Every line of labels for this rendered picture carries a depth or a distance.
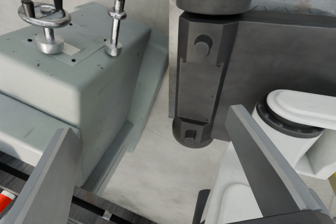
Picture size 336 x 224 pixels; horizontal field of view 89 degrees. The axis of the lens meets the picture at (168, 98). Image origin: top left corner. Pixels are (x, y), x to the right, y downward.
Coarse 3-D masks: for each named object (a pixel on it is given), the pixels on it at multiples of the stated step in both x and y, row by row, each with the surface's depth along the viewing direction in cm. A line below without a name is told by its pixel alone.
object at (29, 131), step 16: (0, 96) 56; (0, 112) 53; (16, 112) 54; (32, 112) 56; (0, 128) 50; (16, 128) 51; (32, 128) 52; (48, 128) 54; (0, 144) 53; (16, 144) 49; (32, 144) 49; (32, 160) 54; (80, 160) 71; (80, 176) 82
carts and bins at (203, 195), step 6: (198, 192) 221; (204, 192) 210; (198, 198) 211; (204, 198) 204; (198, 204) 204; (204, 204) 198; (198, 210) 197; (198, 216) 191; (192, 222) 195; (198, 222) 186
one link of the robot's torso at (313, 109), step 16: (272, 96) 41; (288, 96) 39; (304, 96) 39; (320, 96) 39; (288, 112) 37; (304, 112) 36; (320, 112) 35; (320, 144) 43; (304, 160) 46; (320, 160) 42; (320, 176) 43
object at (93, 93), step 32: (32, 32) 57; (64, 32) 62; (96, 32) 69; (128, 32) 78; (0, 64) 48; (32, 64) 48; (64, 64) 52; (96, 64) 56; (128, 64) 80; (32, 96) 54; (64, 96) 49; (96, 96) 61; (128, 96) 109; (96, 128) 76; (96, 160) 103
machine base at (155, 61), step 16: (160, 32) 106; (160, 48) 94; (144, 64) 102; (160, 64) 99; (144, 80) 110; (160, 80) 111; (144, 96) 118; (128, 112) 134; (144, 112) 128; (128, 144) 162
